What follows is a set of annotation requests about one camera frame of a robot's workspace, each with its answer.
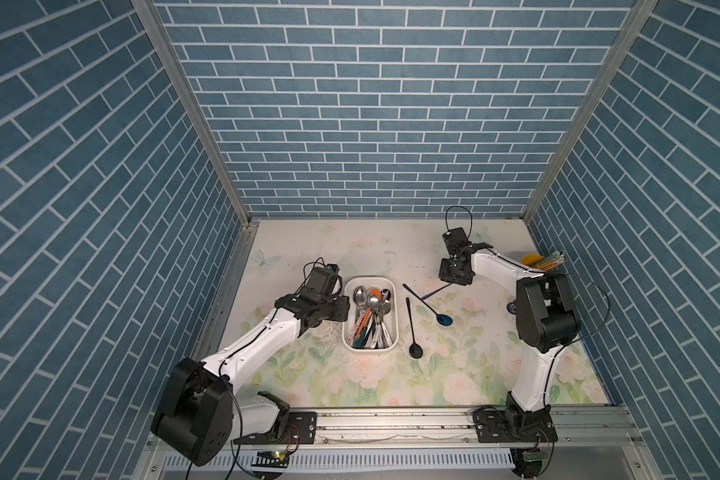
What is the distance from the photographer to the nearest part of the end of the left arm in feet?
1.97

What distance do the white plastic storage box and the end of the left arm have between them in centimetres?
12

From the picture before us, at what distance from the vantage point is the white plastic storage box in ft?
2.83
